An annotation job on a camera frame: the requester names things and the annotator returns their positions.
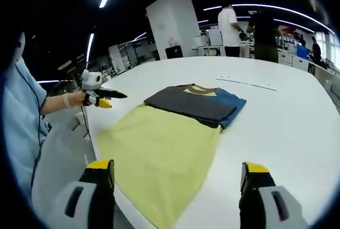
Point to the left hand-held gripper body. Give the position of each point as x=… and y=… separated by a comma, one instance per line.
x=91, y=79

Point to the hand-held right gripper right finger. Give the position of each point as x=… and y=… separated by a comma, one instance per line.
x=263, y=207

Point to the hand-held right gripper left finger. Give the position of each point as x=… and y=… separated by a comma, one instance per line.
x=85, y=205

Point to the yellow blue grey garment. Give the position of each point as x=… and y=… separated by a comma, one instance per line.
x=164, y=160

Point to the person's left hand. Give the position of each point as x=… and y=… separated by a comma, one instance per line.
x=78, y=98

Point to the black cabinet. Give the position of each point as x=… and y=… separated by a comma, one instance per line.
x=174, y=52

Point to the person's light blue shirt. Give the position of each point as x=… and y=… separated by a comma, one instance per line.
x=18, y=112

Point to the white appliance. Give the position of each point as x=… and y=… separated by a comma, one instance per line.
x=215, y=37

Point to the white flat strip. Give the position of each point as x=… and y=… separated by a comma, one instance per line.
x=247, y=83

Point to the white desk row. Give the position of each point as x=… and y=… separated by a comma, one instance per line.
x=287, y=59

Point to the blue storage box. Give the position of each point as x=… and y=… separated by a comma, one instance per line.
x=302, y=52

